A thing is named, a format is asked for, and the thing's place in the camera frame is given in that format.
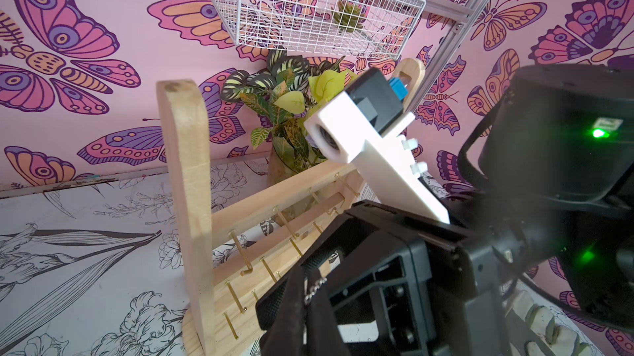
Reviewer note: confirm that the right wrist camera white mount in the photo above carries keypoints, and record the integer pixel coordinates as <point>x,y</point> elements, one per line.
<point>363,126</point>

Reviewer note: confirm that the potted green plant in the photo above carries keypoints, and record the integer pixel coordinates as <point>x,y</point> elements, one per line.
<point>286,93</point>

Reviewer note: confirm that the white wire basket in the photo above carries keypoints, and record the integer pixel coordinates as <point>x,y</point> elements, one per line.
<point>306,26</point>

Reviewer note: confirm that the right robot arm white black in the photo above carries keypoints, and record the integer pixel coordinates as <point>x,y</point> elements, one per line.
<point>551,170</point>

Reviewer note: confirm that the wooden jewelry display stand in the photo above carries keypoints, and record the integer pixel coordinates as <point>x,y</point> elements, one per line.
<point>220,318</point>

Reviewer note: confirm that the small succulent in basket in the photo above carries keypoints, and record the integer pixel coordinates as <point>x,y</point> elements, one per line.
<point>349,17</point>

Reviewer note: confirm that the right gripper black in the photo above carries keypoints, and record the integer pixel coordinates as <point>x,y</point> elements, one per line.
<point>381,281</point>

